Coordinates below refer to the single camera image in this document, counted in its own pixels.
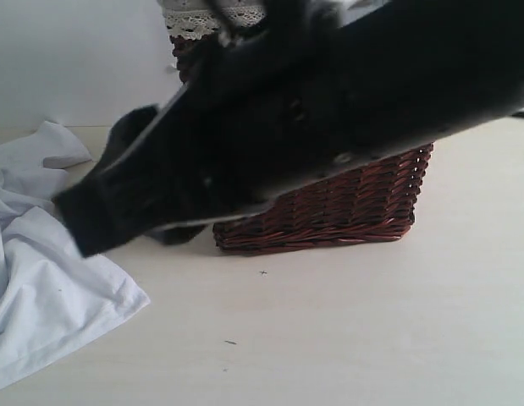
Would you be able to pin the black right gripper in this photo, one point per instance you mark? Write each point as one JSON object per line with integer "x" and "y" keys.
{"x": 223, "y": 148}

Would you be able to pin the white t-shirt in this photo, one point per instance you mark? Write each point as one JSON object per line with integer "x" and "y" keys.
{"x": 52, "y": 301}

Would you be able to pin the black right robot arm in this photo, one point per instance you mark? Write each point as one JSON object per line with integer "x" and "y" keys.
{"x": 435, "y": 68}

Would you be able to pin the white lace crochet cloth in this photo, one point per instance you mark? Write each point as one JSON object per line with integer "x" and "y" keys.
{"x": 191, "y": 20}

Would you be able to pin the dark brown wicker basket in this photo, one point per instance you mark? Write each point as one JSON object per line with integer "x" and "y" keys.
{"x": 373, "y": 204}

